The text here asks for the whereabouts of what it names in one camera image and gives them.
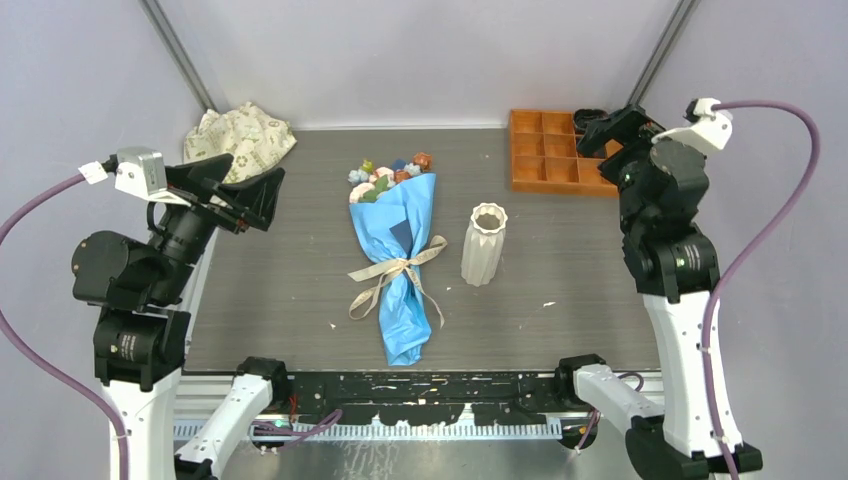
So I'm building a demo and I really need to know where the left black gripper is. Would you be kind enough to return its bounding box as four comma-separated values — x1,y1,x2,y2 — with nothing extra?
149,151,284,299

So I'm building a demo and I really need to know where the artificial flower bunch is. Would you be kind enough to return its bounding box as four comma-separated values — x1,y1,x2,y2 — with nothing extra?
347,152,433,205

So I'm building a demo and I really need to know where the blue wrapping paper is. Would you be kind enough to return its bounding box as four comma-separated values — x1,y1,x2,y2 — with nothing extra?
349,173,446,367

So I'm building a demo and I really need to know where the beige printed ribbon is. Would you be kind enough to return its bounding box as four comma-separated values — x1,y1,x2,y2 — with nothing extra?
347,235,448,328

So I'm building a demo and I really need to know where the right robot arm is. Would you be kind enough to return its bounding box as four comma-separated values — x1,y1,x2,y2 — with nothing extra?
551,98,763,479

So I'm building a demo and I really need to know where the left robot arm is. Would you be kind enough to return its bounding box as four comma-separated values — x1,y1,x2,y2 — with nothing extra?
71,147,292,479

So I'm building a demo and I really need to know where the white ribbed vase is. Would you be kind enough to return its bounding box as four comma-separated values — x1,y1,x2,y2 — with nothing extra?
460,203,508,287

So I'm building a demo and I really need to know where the dark rolled fabric top-left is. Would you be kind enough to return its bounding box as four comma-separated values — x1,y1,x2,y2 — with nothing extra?
572,108,608,135

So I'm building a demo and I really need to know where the cream patterned cloth bag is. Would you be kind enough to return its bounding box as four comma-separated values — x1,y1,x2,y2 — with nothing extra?
183,101,297,184

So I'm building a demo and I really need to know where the orange compartment tray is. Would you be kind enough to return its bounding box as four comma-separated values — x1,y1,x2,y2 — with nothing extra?
508,109,619,197

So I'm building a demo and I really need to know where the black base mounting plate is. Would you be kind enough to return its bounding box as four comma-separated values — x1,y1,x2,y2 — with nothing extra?
263,370,590,426

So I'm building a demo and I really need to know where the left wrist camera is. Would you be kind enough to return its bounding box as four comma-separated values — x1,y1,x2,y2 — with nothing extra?
115,146,168,201

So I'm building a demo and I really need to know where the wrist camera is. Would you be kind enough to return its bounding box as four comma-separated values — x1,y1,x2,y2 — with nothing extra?
651,98,733,156
115,146,168,201

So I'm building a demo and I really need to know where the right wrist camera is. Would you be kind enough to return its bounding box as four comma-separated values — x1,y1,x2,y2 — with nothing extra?
651,98,733,156

